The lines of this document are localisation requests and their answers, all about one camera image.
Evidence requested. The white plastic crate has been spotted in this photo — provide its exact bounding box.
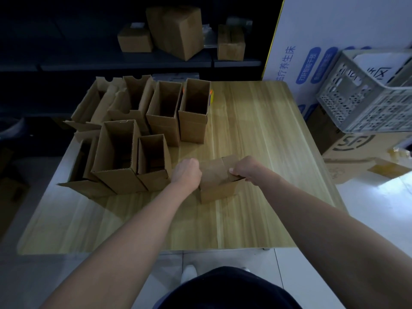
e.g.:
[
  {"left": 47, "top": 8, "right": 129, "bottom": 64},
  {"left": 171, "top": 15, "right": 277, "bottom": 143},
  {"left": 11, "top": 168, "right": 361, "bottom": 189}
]
[{"left": 316, "top": 49, "right": 412, "bottom": 134}]

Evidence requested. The small brown cardboard box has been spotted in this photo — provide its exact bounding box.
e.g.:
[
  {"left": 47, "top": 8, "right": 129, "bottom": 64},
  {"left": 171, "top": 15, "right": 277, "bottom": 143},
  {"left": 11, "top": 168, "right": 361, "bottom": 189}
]
[
  {"left": 136, "top": 134, "right": 173, "bottom": 193},
  {"left": 197, "top": 154, "right": 246, "bottom": 205}
]

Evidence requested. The grey wrapped item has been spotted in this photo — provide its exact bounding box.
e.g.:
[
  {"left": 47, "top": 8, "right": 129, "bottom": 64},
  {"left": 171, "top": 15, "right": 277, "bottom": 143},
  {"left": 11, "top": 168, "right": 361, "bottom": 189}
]
[{"left": 225, "top": 16, "right": 253, "bottom": 36}]

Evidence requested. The dim brown flattened carton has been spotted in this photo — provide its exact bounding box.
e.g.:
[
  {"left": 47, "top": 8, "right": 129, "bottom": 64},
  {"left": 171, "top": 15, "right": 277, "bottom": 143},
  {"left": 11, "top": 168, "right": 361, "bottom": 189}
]
[{"left": 0, "top": 148, "right": 31, "bottom": 237}]

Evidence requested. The small sealed brown carton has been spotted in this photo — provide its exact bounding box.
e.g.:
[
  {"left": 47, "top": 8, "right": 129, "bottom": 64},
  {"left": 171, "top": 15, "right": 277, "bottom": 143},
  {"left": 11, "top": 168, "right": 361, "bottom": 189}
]
[{"left": 217, "top": 24, "right": 246, "bottom": 61}]

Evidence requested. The small carton with white label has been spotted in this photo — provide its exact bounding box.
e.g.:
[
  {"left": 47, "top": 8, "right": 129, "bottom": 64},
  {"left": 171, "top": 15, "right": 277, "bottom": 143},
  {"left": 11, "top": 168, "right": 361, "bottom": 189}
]
[{"left": 117, "top": 23, "right": 154, "bottom": 54}]

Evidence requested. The cluster of cardboard boxes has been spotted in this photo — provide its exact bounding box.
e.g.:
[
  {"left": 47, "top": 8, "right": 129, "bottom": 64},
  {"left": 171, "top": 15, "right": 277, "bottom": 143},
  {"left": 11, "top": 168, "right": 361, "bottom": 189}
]
[{"left": 57, "top": 75, "right": 212, "bottom": 200}]

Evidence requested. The person's white left shoe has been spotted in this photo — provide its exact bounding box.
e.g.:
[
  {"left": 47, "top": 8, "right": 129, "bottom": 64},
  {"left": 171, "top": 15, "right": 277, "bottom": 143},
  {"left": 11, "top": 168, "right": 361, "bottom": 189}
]
[{"left": 180, "top": 264, "right": 197, "bottom": 285}]

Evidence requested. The large sealed brown carton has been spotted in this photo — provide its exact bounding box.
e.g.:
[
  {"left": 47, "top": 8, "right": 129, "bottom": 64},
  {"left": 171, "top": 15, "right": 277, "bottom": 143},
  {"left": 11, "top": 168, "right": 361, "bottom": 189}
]
[{"left": 145, "top": 5, "right": 205, "bottom": 61}]

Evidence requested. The white paper sign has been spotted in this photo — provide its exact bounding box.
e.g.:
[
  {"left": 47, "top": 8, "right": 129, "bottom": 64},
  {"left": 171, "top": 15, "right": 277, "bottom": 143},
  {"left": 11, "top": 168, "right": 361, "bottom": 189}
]
[{"left": 352, "top": 53, "right": 412, "bottom": 84}]

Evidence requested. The white plastic bag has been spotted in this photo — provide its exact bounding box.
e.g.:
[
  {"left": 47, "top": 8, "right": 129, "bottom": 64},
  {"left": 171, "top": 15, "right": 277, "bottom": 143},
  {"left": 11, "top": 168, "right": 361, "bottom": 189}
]
[{"left": 0, "top": 117, "right": 26, "bottom": 140}]

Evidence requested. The person's left forearm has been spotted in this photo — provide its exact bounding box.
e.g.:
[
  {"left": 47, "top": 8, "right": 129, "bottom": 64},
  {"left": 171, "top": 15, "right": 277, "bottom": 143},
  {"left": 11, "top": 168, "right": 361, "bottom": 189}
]
[{"left": 38, "top": 182, "right": 194, "bottom": 309}]

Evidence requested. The large white printed carton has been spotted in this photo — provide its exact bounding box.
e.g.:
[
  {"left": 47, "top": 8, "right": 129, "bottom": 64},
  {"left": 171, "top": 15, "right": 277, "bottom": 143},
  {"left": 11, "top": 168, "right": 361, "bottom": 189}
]
[{"left": 261, "top": 0, "right": 412, "bottom": 121}]

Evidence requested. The person's dark shirt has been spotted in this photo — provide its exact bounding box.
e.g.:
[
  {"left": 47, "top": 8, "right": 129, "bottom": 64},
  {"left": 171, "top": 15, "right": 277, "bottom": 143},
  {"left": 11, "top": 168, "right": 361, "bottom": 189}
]
[{"left": 158, "top": 266, "right": 303, "bottom": 309}]

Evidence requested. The person's right hand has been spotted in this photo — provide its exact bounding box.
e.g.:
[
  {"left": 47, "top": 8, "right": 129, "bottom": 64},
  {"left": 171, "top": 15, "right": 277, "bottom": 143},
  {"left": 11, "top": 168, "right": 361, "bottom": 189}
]
[{"left": 229, "top": 155, "right": 266, "bottom": 187}]

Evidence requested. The person's right forearm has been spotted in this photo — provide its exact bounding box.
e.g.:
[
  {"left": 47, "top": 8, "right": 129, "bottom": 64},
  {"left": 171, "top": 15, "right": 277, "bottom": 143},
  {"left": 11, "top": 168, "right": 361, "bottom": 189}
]
[{"left": 256, "top": 167, "right": 412, "bottom": 309}]

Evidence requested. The large brown carton black logo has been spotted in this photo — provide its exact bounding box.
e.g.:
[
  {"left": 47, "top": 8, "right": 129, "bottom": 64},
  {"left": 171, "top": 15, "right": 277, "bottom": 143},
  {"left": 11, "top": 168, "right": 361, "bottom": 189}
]
[{"left": 306, "top": 104, "right": 412, "bottom": 185}]

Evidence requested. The dark metal shelf unit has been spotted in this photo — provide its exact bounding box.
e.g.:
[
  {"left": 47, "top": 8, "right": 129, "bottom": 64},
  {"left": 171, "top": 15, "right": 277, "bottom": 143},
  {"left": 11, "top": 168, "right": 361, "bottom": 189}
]
[{"left": 0, "top": 0, "right": 285, "bottom": 119}]

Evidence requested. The person's left hand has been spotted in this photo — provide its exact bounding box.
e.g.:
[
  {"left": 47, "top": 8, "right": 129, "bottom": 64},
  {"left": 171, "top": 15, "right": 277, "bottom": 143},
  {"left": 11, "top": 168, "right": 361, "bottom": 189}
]
[{"left": 170, "top": 157, "right": 203, "bottom": 194}]

